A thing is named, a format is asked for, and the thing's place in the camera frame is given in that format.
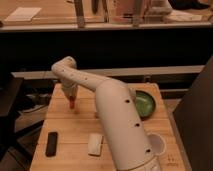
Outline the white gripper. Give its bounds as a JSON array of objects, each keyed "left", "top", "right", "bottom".
[{"left": 61, "top": 80, "right": 78, "bottom": 104}]

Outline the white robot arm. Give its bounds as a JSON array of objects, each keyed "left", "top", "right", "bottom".
[{"left": 51, "top": 57, "right": 162, "bottom": 171}]

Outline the white sponge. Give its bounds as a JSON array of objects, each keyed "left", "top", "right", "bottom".
[{"left": 88, "top": 133, "right": 103, "bottom": 156}]

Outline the black chair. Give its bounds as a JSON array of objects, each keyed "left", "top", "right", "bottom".
[{"left": 0, "top": 78, "right": 24, "bottom": 161}]

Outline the green bowl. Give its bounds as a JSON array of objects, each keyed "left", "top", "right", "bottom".
[{"left": 136, "top": 90, "right": 156, "bottom": 119}]

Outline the white cup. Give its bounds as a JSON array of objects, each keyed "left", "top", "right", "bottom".
[{"left": 148, "top": 133, "right": 166, "bottom": 156}]

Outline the white paper sheet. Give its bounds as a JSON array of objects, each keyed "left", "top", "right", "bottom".
[{"left": 5, "top": 7, "right": 41, "bottom": 22}]

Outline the dark panel at right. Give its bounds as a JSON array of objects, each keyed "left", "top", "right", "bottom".
[{"left": 173, "top": 56, "right": 213, "bottom": 171}]

